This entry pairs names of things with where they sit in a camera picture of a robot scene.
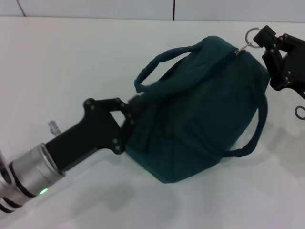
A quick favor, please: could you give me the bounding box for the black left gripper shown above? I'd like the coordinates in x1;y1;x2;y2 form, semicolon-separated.
45;94;144;172

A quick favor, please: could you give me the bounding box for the dark teal lunch bag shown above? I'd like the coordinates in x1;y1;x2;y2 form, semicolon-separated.
133;26;272;184

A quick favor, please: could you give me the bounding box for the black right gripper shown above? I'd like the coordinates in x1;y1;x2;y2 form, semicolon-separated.
252;24;305;100

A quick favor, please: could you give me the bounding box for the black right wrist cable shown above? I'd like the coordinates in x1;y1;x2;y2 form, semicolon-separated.
294;105;305;120

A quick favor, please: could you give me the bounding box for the clear left wrist cable plug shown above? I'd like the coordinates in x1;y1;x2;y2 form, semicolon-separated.
48;120;60;136

